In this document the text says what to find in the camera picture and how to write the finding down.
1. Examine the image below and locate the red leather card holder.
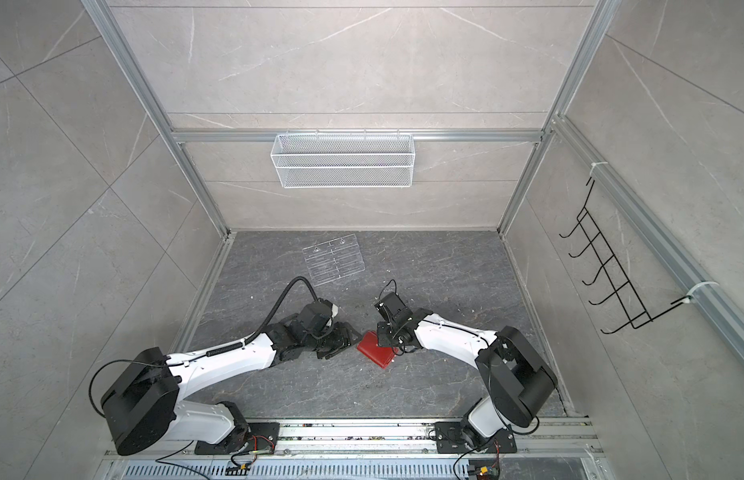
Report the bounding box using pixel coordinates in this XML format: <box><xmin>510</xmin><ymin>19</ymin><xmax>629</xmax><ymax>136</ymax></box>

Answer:
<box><xmin>357</xmin><ymin>331</ymin><xmax>396</xmax><ymax>369</ymax></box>

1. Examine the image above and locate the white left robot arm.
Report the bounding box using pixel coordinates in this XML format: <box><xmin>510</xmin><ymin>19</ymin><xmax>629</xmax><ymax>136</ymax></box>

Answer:
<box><xmin>101</xmin><ymin>299</ymin><xmax>362</xmax><ymax>456</ymax></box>

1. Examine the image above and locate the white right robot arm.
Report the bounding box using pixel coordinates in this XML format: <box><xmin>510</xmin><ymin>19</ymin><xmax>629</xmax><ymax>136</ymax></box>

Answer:
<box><xmin>375</xmin><ymin>292</ymin><xmax>558</xmax><ymax>450</ymax></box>

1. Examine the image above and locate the clear acrylic organizer tray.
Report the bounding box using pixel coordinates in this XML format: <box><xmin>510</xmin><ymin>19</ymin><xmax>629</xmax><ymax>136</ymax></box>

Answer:
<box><xmin>302</xmin><ymin>234</ymin><xmax>365</xmax><ymax>286</ymax></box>

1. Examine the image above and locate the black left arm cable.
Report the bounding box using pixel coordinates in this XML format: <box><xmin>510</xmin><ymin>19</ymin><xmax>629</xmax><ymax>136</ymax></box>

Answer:
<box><xmin>245</xmin><ymin>275</ymin><xmax>320</xmax><ymax>346</ymax></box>

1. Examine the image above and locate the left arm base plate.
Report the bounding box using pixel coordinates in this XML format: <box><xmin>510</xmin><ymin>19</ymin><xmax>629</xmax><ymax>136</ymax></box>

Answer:
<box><xmin>194</xmin><ymin>422</ymin><xmax>281</xmax><ymax>455</ymax></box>

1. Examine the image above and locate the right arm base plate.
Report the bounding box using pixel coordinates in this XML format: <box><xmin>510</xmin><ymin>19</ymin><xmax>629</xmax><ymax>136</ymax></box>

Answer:
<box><xmin>427</xmin><ymin>421</ymin><xmax>518</xmax><ymax>454</ymax></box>

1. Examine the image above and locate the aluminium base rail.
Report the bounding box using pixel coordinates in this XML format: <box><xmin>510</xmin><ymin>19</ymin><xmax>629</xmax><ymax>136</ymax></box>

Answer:
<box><xmin>95</xmin><ymin>417</ymin><xmax>614</xmax><ymax>479</ymax></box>

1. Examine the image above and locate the white wire mesh basket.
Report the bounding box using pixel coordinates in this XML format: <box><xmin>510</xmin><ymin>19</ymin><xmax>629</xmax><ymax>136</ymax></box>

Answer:
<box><xmin>271</xmin><ymin>133</ymin><xmax>416</xmax><ymax>189</ymax></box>

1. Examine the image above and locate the black wire hook rack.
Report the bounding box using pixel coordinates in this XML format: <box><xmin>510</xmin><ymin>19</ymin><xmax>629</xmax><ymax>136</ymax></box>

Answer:
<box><xmin>558</xmin><ymin>177</ymin><xmax>693</xmax><ymax>335</ymax></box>

